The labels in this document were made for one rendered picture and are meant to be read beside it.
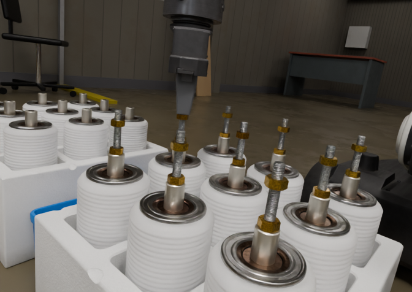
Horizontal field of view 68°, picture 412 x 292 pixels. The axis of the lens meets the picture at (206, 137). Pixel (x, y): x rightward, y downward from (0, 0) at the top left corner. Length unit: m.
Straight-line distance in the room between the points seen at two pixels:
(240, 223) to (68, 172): 0.39
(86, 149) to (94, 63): 3.06
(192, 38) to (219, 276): 0.31
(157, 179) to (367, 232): 0.30
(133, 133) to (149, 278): 0.49
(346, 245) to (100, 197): 0.29
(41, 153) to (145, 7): 3.54
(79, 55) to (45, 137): 3.04
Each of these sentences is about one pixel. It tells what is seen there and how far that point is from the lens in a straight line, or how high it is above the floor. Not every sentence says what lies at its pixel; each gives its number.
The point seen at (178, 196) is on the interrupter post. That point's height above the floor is 0.27.
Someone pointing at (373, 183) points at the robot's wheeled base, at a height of 0.20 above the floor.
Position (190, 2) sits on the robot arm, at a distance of 0.45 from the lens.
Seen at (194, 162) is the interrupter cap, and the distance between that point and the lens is 0.50.
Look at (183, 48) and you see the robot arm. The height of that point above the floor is 0.43.
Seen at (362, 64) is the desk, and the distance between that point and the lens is 5.81.
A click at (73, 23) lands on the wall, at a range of 3.67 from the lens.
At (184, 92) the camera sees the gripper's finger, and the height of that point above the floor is 0.37.
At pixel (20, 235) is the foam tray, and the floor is 0.06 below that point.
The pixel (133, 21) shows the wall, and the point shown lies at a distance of 4.01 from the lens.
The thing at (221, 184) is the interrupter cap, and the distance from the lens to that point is 0.43.
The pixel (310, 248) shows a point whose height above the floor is 0.24.
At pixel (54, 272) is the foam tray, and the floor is 0.13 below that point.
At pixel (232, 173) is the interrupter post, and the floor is 0.27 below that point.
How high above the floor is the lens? 0.41
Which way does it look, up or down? 13 degrees down
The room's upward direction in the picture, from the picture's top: 7 degrees clockwise
